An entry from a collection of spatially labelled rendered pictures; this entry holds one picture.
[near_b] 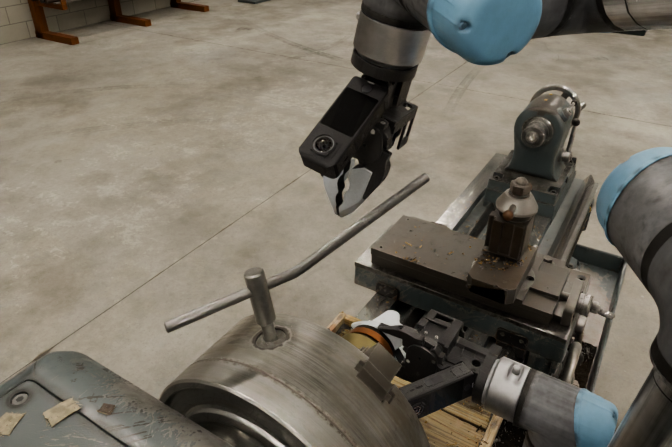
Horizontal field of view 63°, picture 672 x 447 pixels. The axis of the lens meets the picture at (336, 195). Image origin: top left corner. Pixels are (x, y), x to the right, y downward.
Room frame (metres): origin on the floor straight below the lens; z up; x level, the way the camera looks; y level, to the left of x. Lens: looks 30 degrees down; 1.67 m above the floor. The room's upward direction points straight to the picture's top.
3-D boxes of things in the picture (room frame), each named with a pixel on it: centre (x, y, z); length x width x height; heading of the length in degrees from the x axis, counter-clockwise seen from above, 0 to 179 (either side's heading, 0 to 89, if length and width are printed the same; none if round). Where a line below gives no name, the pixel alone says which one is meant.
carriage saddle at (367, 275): (1.00, -0.31, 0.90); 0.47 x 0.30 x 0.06; 58
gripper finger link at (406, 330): (0.57, -0.10, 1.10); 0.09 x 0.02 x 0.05; 57
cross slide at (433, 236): (0.95, -0.30, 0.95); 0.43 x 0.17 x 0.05; 58
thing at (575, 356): (0.87, -0.49, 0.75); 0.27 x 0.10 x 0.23; 148
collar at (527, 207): (0.92, -0.35, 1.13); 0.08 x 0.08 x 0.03
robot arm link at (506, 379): (0.51, -0.23, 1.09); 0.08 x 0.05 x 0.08; 147
